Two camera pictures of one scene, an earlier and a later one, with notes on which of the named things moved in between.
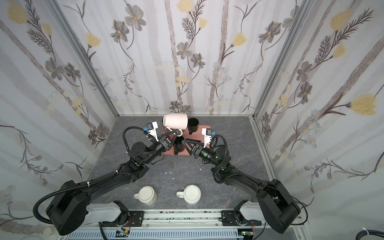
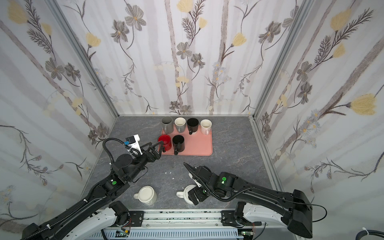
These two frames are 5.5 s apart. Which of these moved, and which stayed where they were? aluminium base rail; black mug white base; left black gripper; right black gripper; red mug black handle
Moved: red mug black handle; right black gripper; left black gripper
Stayed: black mug white base; aluminium base rail
